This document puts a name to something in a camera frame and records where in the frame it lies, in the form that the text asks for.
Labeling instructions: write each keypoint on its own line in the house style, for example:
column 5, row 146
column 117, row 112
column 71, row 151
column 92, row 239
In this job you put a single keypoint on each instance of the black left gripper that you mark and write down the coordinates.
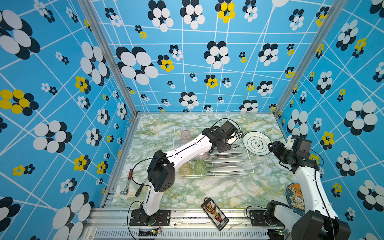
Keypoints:
column 224, row 148

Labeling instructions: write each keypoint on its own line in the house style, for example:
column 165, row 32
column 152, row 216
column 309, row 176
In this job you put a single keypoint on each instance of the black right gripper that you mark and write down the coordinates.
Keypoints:
column 276, row 148

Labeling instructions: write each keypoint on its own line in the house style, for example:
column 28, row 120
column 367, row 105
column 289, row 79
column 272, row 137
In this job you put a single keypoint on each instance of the white plate green rim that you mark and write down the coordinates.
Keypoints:
column 257, row 143

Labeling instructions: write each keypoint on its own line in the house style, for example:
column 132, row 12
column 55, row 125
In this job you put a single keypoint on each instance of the orange sunburst plate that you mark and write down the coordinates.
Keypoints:
column 225, row 154

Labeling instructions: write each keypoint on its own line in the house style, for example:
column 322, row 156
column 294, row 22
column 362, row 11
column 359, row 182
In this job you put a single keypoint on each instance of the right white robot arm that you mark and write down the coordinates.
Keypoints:
column 320, row 221

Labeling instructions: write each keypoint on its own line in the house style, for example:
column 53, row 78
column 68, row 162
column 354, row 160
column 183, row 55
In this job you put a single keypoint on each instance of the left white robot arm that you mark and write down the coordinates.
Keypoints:
column 162, row 168

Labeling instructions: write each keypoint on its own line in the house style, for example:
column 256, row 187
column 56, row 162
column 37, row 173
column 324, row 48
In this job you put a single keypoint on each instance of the large plain white plate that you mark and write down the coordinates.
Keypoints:
column 228, row 169

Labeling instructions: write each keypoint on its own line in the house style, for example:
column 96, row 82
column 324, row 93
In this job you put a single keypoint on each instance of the pink transparent plastic cup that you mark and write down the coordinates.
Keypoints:
column 185, row 137

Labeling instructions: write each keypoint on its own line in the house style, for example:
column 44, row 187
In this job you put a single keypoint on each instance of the green transparent cup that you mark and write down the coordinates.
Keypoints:
column 200, row 168

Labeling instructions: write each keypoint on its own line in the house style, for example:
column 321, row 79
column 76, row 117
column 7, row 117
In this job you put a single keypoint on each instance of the cartoon round mat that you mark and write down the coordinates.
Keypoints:
column 295, row 198

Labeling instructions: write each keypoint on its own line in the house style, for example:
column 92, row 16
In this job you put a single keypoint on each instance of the yellow transparent cup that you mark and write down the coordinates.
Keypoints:
column 186, row 170

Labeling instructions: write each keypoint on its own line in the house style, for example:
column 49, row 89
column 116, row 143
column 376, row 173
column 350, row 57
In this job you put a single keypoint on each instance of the small green circuit board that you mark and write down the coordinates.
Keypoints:
column 148, row 233

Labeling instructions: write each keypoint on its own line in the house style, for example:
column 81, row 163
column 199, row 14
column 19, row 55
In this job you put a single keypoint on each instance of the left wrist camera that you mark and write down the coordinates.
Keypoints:
column 240, row 134

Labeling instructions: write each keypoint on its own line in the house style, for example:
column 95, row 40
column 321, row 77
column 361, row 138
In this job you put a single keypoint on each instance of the white wire dish rack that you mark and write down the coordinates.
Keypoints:
column 247, row 164

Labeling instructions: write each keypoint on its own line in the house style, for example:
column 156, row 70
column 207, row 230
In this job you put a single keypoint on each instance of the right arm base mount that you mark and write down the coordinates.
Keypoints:
column 257, row 218

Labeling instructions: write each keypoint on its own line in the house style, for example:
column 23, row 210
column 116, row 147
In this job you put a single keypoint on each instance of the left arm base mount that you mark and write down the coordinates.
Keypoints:
column 140, row 218

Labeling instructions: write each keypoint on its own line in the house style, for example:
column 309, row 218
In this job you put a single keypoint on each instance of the aluminium front rail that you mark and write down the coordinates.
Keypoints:
column 185, row 224

